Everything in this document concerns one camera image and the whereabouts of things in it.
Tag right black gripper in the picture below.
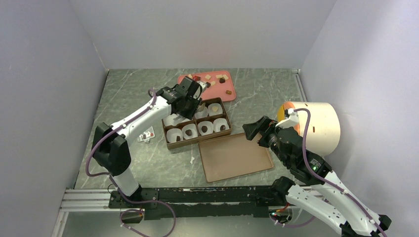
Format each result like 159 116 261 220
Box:
242 115 290 166

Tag gold box lid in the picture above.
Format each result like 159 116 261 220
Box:
198 133 274 183

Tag rose gold tongs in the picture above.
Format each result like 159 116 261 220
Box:
197 103 208 113

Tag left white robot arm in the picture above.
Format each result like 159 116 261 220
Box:
85 77 209 207

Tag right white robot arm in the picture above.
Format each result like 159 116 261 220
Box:
242 116 392 237

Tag brown chocolate box tray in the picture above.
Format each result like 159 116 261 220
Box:
162 97 232 150

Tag white paper cup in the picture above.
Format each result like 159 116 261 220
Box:
166 128 183 144
181 123 198 140
163 114 179 126
198 121 213 136
179 118 190 123
208 103 223 116
213 118 230 132
194 107 209 119

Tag pink plastic tray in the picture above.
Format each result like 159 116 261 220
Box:
177 70 236 102

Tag white paper leaflet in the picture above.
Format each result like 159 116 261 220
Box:
138 126 155 144

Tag cream orange cylinder container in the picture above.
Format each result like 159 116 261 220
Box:
277 101 340 157

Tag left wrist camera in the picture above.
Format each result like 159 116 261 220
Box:
198 81 210 93

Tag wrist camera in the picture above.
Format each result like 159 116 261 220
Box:
198 81 210 93
275 107 299 128

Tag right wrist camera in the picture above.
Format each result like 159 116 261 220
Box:
275 107 299 128

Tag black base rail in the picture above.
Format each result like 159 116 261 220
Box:
108 185 287 220

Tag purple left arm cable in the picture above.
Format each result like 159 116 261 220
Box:
85 88 177 237

